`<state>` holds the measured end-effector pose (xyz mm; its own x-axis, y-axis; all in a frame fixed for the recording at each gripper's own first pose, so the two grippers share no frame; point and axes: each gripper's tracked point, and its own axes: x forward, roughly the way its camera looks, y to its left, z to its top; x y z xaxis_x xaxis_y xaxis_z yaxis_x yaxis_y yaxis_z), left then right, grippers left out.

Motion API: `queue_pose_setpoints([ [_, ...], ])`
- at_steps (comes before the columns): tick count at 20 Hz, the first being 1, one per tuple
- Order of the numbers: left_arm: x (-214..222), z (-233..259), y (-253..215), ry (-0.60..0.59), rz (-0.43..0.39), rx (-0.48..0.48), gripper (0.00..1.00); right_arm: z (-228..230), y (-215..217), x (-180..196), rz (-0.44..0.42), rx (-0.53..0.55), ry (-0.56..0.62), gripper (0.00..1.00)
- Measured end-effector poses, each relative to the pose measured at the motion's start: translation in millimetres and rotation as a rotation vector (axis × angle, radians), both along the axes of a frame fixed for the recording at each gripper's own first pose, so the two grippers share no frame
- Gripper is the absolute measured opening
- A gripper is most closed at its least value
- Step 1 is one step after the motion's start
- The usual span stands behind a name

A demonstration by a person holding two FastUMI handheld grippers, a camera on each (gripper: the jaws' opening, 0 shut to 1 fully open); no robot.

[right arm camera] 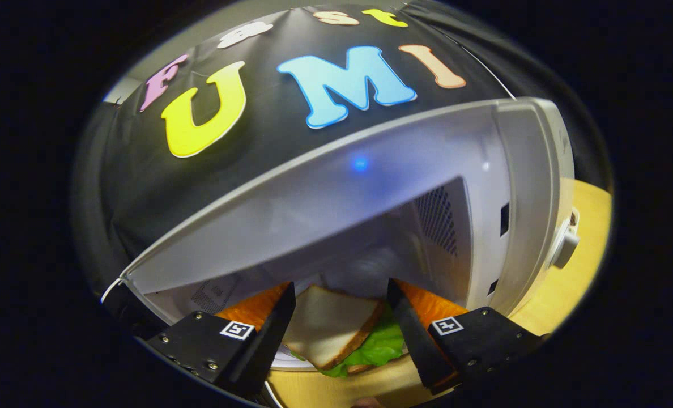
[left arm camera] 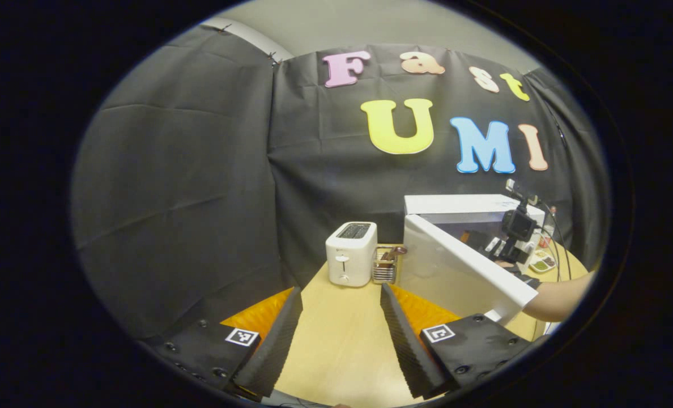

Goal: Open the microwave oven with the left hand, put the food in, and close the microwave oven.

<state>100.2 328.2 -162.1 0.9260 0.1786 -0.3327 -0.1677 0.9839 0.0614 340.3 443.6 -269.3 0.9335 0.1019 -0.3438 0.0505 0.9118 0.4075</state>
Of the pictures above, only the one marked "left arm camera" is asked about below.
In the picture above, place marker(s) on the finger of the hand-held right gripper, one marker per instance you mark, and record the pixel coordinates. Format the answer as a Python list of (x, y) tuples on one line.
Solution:
[(484, 242)]

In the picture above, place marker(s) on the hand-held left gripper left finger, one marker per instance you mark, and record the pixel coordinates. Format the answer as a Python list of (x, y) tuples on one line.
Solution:
[(274, 348)]

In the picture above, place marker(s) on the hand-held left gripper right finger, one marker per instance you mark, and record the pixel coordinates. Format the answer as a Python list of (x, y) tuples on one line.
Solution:
[(407, 345)]

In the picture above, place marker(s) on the white microwave oven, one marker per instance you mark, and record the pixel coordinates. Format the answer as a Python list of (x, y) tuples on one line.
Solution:
[(450, 272)]

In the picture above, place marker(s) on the white divided dish of beans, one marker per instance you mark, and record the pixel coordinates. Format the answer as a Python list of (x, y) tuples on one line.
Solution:
[(543, 263)]

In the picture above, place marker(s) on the brown wooden utensil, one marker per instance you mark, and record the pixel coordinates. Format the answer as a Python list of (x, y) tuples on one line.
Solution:
[(394, 251)]

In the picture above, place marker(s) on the white toaster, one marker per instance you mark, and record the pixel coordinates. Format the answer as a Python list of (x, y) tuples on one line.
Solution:
[(350, 258)]

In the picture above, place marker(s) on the black backdrop cloth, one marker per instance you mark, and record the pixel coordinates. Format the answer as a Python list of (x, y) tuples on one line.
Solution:
[(189, 187)]

